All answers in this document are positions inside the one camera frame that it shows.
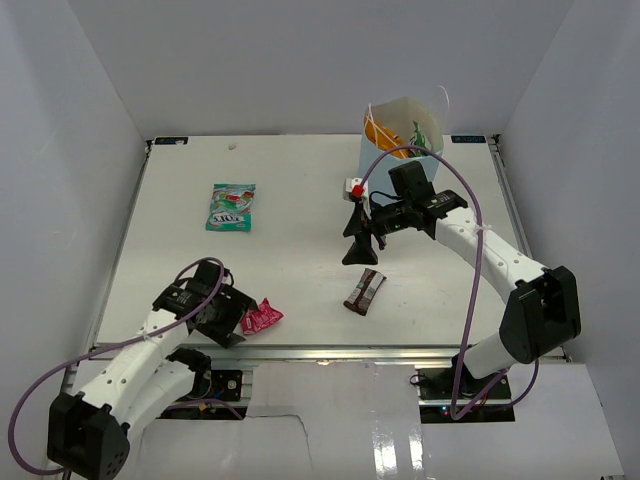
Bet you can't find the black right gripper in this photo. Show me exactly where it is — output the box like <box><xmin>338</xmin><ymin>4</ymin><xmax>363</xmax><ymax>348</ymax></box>
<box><xmin>342</xmin><ymin>198</ymin><xmax>412</xmax><ymax>266</ymax></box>

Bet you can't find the pink candy packet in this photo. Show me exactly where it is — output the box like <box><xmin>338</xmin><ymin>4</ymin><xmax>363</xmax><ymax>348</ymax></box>
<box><xmin>241</xmin><ymin>298</ymin><xmax>284</xmax><ymax>335</ymax></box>

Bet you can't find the brown chocolate bar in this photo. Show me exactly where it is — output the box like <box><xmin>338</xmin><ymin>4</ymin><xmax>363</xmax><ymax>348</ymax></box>
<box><xmin>343</xmin><ymin>268</ymin><xmax>387</xmax><ymax>316</ymax></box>

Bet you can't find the orange Kettle chips bag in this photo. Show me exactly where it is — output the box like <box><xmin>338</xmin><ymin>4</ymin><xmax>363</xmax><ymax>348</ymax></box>
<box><xmin>364</xmin><ymin>117</ymin><xmax>405</xmax><ymax>151</ymax></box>

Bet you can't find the green Fox's candy bag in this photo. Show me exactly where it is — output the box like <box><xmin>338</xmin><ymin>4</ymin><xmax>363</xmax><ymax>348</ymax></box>
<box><xmin>205</xmin><ymin>183</ymin><xmax>256</xmax><ymax>232</ymax></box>

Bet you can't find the yellow green Fox's bag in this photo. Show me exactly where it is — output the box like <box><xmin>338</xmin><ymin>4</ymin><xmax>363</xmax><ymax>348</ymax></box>
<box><xmin>408</xmin><ymin>120</ymin><xmax>432</xmax><ymax>158</ymax></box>

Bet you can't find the light blue paper bag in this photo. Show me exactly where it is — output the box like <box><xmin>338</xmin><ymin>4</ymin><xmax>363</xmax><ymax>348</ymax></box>
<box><xmin>357</xmin><ymin>85</ymin><xmax>450</xmax><ymax>205</ymax></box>

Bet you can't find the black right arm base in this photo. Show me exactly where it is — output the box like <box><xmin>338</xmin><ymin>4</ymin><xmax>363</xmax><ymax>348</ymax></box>
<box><xmin>409</xmin><ymin>367</ymin><xmax>515</xmax><ymax>425</ymax></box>

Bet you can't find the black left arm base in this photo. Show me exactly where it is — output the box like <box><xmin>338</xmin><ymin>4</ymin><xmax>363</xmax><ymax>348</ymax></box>
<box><xmin>162</xmin><ymin>370</ymin><xmax>246</xmax><ymax>420</ymax></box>

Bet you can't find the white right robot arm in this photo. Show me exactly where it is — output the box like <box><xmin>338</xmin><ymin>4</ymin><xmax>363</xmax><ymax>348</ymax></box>
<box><xmin>342</xmin><ymin>161</ymin><xmax>581</xmax><ymax>399</ymax></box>

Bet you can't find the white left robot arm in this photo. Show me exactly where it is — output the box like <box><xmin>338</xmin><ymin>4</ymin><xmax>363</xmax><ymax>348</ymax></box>
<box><xmin>47</xmin><ymin>259</ymin><xmax>258</xmax><ymax>479</ymax></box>

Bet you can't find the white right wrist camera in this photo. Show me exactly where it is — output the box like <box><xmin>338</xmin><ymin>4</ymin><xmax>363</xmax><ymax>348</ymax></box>
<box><xmin>342</xmin><ymin>178</ymin><xmax>370</xmax><ymax>212</ymax></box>

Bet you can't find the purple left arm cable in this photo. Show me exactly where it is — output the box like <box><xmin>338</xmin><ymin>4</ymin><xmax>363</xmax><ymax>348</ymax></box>
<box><xmin>7</xmin><ymin>257</ymin><xmax>246</xmax><ymax>475</ymax></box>

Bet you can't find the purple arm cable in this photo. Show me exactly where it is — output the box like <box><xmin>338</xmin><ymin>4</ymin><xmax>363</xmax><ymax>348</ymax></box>
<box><xmin>360</xmin><ymin>145</ymin><xmax>541</xmax><ymax>420</ymax></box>
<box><xmin>7</xmin><ymin>257</ymin><xmax>246</xmax><ymax>475</ymax></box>

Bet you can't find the aluminium table edge rail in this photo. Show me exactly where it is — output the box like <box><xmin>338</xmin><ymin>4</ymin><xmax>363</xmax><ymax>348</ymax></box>
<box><xmin>185</xmin><ymin>345</ymin><xmax>459</xmax><ymax>362</ymax></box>

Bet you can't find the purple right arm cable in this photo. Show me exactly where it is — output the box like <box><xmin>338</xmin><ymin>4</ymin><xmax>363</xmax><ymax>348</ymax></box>
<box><xmin>360</xmin><ymin>145</ymin><xmax>541</xmax><ymax>420</ymax></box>

